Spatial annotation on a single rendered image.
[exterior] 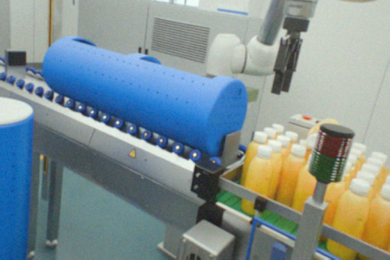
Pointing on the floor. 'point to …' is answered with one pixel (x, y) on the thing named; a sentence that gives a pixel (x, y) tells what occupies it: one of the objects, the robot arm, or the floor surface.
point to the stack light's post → (309, 231)
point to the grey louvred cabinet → (166, 35)
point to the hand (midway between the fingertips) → (281, 83)
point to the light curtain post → (55, 3)
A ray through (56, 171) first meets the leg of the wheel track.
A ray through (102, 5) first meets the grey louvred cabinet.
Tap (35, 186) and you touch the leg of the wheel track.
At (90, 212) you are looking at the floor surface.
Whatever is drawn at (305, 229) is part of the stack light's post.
